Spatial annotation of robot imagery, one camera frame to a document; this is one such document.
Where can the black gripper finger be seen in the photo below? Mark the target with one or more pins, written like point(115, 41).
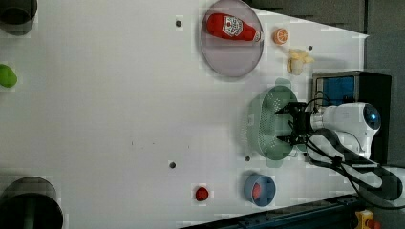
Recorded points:
point(287, 139)
point(285, 110)

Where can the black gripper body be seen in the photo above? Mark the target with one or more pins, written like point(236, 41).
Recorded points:
point(300, 127)

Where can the green plastic strainer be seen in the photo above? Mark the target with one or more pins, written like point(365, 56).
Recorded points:
point(264, 125)

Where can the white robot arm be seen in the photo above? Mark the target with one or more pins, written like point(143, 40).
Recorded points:
point(340, 138)

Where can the peeled banana toy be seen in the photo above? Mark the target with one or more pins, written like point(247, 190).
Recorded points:
point(297, 60)

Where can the blue bowl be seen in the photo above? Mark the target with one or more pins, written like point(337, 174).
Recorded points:
point(268, 189)

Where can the red item in bowl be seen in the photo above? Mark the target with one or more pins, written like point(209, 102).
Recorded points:
point(256, 191)

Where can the orange slice toy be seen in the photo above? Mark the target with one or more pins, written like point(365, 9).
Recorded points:
point(280, 36)

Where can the translucent purple plate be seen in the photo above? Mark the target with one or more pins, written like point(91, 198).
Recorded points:
point(231, 57)

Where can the black toaster oven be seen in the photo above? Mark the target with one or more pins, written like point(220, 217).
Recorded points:
point(356, 86)

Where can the small red tomato toy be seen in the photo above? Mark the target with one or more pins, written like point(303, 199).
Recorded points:
point(202, 194)

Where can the red ketchup bottle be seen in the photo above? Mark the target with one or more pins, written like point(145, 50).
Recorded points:
point(229, 27)

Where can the yellow red emergency button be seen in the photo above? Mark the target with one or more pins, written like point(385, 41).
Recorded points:
point(366, 221)

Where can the green round toy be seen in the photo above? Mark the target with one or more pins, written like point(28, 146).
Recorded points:
point(7, 76)

